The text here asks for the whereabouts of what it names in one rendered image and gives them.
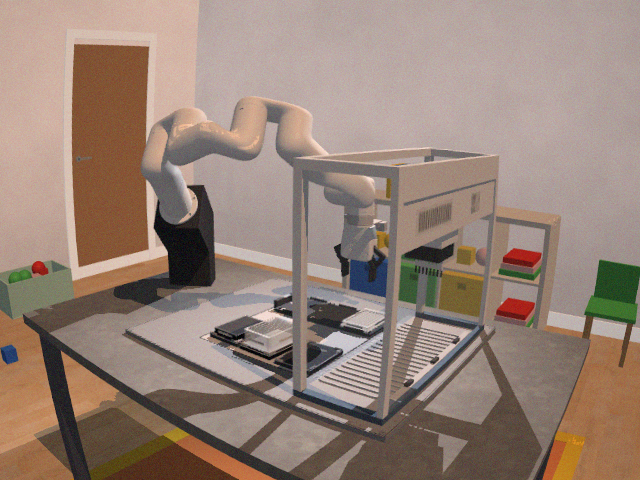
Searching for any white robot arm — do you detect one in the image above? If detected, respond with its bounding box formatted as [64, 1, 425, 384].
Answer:
[141, 96, 328, 225]

